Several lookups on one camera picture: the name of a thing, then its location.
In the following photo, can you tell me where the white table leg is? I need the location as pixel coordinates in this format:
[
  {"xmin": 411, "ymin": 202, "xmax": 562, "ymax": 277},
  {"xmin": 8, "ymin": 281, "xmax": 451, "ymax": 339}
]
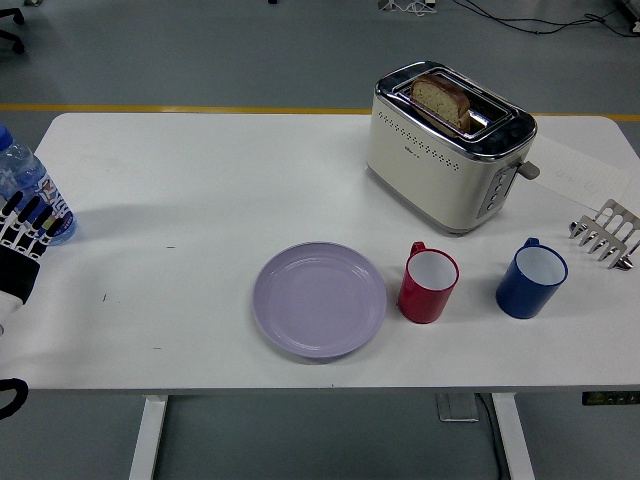
[
  {"xmin": 489, "ymin": 392, "xmax": 537, "ymax": 480},
  {"xmin": 127, "ymin": 394, "xmax": 170, "ymax": 480}
]

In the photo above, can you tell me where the silver metal toast rack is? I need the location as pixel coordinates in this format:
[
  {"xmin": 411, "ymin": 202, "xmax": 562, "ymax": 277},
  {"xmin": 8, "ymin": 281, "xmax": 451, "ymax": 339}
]
[{"xmin": 568, "ymin": 198, "xmax": 640, "ymax": 272}]

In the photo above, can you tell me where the black office chair base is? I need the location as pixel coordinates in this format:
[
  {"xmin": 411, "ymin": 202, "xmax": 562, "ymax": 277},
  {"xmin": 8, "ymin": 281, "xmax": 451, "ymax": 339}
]
[{"xmin": 0, "ymin": 8, "xmax": 26, "ymax": 55}]

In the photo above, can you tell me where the white metal stand foot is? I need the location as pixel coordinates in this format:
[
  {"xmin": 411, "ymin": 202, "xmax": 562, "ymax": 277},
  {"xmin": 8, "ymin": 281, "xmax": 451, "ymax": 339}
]
[{"xmin": 378, "ymin": 0, "xmax": 437, "ymax": 13}]

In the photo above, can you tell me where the cream and chrome toaster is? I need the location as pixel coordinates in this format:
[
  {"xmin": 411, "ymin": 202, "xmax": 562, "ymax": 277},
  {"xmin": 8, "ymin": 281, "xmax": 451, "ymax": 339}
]
[{"xmin": 364, "ymin": 60, "xmax": 541, "ymax": 238}]

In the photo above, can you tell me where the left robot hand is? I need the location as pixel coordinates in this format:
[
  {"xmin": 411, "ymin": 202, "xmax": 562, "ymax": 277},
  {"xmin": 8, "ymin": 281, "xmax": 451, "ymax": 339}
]
[{"xmin": 0, "ymin": 192, "xmax": 65, "ymax": 327}]

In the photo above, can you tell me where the grey floor socket plate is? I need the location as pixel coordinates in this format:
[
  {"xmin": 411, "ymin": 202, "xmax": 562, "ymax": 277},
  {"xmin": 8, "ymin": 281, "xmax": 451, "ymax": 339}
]
[{"xmin": 434, "ymin": 393, "xmax": 482, "ymax": 424}]

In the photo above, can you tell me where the brown bread slice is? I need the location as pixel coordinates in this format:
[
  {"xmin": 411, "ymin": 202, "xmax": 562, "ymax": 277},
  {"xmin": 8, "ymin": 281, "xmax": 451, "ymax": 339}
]
[{"xmin": 410, "ymin": 74, "xmax": 472, "ymax": 133}]

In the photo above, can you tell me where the black floor cable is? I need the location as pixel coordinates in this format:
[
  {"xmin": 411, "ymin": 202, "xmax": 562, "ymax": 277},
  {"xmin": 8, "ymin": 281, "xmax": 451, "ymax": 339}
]
[{"xmin": 452, "ymin": 0, "xmax": 640, "ymax": 38}]

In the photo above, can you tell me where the red enamel mug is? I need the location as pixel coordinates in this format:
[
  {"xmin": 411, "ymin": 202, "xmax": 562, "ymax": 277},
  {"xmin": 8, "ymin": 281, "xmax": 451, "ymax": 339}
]
[{"xmin": 397, "ymin": 241, "xmax": 460, "ymax": 325}]

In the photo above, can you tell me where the clear water bottle blue label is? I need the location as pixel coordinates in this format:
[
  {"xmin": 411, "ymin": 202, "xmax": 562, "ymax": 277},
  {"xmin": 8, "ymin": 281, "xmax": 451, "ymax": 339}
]
[{"xmin": 0, "ymin": 124, "xmax": 78, "ymax": 247}]

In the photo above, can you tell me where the black table control panel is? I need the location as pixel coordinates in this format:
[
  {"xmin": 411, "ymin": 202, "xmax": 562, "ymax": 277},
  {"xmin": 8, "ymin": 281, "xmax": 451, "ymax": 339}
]
[{"xmin": 581, "ymin": 391, "xmax": 640, "ymax": 407}]

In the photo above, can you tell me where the lilac round plate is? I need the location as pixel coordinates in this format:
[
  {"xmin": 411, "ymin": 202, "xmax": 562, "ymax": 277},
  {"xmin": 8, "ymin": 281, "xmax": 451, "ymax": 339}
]
[{"xmin": 251, "ymin": 241, "xmax": 388, "ymax": 360}]

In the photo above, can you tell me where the white paper sheet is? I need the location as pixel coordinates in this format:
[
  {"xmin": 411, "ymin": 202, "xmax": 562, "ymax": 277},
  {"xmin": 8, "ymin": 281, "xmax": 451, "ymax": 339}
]
[{"xmin": 523, "ymin": 132, "xmax": 631, "ymax": 207}]

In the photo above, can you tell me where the black cable under table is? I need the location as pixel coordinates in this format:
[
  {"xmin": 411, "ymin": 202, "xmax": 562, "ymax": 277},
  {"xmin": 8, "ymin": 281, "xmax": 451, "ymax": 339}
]
[{"xmin": 474, "ymin": 393, "xmax": 512, "ymax": 480}]

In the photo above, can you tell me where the blue enamel mug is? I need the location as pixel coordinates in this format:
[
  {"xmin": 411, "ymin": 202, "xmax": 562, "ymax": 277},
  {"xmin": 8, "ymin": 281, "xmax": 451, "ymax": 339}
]
[{"xmin": 495, "ymin": 237, "xmax": 570, "ymax": 320}]

